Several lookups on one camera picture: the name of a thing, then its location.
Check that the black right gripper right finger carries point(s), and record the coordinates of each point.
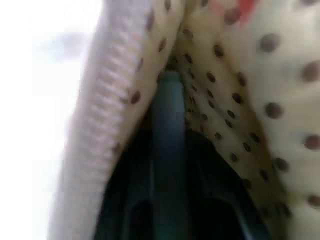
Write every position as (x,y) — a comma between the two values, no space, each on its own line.
(215,190)

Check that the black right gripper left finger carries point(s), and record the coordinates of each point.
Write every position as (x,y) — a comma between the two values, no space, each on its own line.
(127,195)

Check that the teal green pen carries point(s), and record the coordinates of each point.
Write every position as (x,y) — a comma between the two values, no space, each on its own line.
(168,120)

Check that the grey checked cloth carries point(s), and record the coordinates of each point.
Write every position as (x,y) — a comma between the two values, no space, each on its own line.
(287,82)

